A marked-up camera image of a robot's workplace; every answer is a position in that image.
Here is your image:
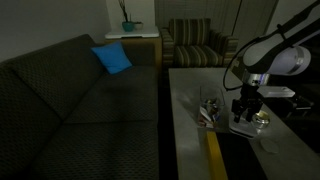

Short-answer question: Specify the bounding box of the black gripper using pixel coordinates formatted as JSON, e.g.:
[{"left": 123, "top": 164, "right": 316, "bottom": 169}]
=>
[{"left": 230, "top": 84, "right": 264, "bottom": 124}]

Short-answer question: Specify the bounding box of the white container lid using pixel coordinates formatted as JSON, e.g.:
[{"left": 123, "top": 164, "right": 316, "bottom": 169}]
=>
[{"left": 228, "top": 116, "right": 264, "bottom": 139}]

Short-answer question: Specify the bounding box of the glass candle jar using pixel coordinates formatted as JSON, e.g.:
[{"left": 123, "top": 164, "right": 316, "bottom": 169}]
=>
[{"left": 252, "top": 110, "right": 271, "bottom": 130}]

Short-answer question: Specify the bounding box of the transparent container with contents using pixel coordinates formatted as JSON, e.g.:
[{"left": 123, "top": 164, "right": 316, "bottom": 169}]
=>
[{"left": 198, "top": 86, "right": 226, "bottom": 130}]

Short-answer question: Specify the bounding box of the round grey coaster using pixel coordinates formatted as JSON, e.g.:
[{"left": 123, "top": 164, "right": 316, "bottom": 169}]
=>
[{"left": 259, "top": 139, "right": 280, "bottom": 155}]

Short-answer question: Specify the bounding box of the black device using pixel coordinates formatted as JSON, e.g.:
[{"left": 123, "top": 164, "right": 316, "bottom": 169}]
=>
[{"left": 266, "top": 94, "right": 315, "bottom": 118}]

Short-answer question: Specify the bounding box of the striped armchair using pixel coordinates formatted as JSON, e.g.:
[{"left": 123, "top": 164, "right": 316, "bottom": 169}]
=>
[{"left": 160, "top": 18, "right": 240, "bottom": 69}]

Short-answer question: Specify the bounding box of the wooden side table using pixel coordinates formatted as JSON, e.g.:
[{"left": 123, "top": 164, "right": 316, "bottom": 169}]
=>
[{"left": 104, "top": 35, "right": 164, "bottom": 68}]

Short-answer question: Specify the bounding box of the blue cushion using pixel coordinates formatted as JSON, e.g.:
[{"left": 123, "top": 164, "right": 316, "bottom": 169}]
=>
[{"left": 90, "top": 40, "right": 133, "bottom": 75}]

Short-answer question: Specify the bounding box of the plant in teal pot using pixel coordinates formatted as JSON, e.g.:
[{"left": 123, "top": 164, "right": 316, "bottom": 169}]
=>
[{"left": 118, "top": 0, "right": 136, "bottom": 33}]

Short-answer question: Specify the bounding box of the dark grey sofa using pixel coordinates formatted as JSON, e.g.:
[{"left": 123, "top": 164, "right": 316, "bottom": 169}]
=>
[{"left": 0, "top": 33, "right": 164, "bottom": 180}]

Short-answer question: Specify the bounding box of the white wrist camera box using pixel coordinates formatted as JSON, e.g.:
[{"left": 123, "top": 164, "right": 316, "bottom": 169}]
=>
[{"left": 257, "top": 85, "right": 296, "bottom": 99}]

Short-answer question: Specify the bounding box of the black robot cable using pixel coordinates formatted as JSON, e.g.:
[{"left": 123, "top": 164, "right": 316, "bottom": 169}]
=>
[{"left": 222, "top": 34, "right": 278, "bottom": 92}]

